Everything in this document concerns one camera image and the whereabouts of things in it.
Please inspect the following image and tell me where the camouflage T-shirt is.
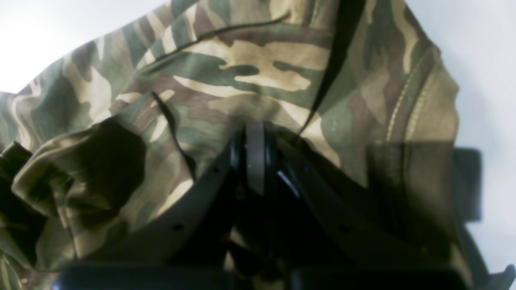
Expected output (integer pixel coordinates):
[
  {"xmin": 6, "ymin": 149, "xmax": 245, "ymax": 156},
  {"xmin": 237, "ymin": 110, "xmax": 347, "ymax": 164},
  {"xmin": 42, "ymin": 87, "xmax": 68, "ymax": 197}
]
[{"xmin": 1, "ymin": 0, "xmax": 475, "ymax": 290}]

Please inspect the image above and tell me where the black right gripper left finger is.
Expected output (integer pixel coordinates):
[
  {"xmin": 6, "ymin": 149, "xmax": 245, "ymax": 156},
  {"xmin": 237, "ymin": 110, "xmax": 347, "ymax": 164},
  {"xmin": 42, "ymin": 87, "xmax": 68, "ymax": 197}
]
[{"xmin": 53, "ymin": 129, "xmax": 245, "ymax": 290}]

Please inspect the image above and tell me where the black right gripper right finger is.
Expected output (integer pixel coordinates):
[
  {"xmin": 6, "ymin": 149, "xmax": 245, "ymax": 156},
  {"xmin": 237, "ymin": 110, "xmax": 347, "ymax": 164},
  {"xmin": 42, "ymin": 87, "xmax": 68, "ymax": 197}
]
[{"xmin": 246, "ymin": 121, "xmax": 469, "ymax": 290}]

